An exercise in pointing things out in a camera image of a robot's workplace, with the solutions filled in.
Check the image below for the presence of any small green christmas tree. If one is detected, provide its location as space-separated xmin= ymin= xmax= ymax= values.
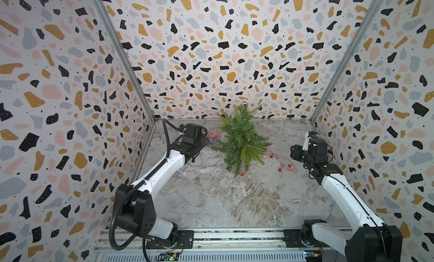
xmin=212 ymin=105 xmax=272 ymax=176

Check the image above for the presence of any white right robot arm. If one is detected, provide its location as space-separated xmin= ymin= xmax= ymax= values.
xmin=290 ymin=131 xmax=403 ymax=262

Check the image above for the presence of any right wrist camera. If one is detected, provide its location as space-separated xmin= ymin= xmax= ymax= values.
xmin=302 ymin=131 xmax=318 ymax=151

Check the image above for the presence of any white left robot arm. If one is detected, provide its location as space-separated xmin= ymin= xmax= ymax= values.
xmin=108 ymin=119 xmax=209 ymax=250

